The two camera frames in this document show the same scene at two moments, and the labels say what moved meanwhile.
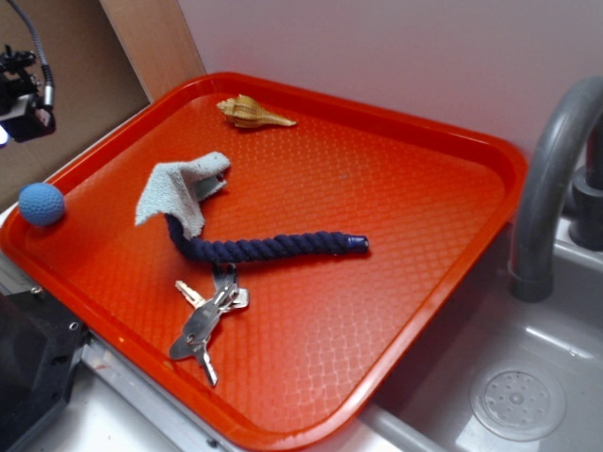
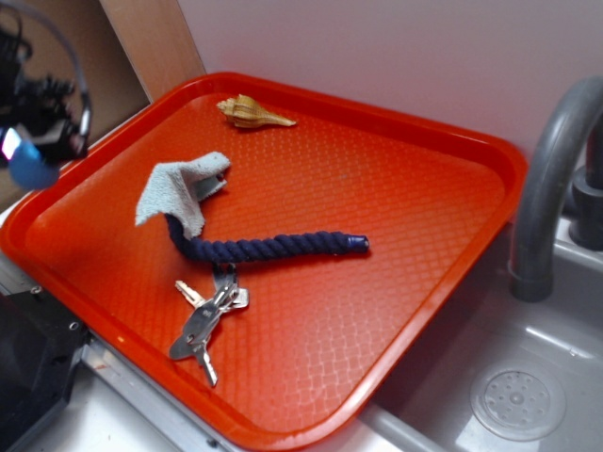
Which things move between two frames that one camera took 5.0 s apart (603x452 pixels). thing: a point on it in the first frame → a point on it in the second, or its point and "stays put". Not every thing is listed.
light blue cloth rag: [176, 188] stays put
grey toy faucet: [570, 114] stays put
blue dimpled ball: [41, 204] → [30, 169]
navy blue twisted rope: [294, 244] stays put
